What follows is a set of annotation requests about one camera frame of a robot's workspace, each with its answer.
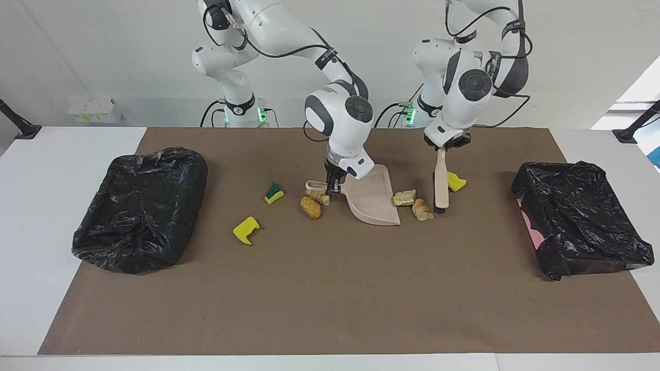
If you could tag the pink plastic bin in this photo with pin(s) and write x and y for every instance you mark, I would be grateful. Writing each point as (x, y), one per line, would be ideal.
(534, 234)

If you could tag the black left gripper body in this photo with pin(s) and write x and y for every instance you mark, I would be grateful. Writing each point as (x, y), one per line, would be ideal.
(456, 140)

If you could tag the white wall socket box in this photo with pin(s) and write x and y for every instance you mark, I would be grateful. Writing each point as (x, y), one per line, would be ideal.
(95, 111)

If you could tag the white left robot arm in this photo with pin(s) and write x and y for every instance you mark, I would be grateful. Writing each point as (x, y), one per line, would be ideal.
(464, 87)

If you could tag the brown table mat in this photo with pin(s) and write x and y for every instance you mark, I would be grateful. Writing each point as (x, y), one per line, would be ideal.
(330, 299)

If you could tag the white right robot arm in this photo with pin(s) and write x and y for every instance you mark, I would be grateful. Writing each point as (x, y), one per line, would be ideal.
(340, 118)

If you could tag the beige plastic dustpan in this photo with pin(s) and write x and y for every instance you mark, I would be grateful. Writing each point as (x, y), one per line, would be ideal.
(374, 198)

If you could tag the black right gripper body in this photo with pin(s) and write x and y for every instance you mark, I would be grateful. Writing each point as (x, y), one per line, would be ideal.
(334, 170)

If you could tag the beige hand brush black bristles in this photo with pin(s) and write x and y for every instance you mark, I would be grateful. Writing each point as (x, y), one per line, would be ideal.
(441, 180)

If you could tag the pale toy pastry piece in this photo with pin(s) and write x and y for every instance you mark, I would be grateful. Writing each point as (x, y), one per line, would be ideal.
(405, 197)

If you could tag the notched yellow sponge piece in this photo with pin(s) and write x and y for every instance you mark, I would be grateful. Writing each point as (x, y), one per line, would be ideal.
(245, 230)

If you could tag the black garbage bag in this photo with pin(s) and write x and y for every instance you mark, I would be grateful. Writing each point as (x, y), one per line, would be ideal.
(582, 216)
(139, 211)

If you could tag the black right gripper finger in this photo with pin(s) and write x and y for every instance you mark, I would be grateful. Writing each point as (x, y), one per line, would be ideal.
(339, 186)
(330, 186)

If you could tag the blue object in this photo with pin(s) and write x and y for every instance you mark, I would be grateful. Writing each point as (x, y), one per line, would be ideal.
(656, 157)

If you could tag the brown textured toy bread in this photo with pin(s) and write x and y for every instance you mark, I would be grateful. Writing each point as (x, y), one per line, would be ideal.
(310, 207)

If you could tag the orange striped toy croissant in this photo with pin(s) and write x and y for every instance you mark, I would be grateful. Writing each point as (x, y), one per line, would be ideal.
(319, 196)
(423, 209)

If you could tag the yellow and green sponge piece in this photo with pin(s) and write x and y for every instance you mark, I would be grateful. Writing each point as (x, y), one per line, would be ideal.
(274, 194)

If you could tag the black camera stand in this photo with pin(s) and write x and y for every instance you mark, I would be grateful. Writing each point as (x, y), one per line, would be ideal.
(637, 123)
(18, 124)

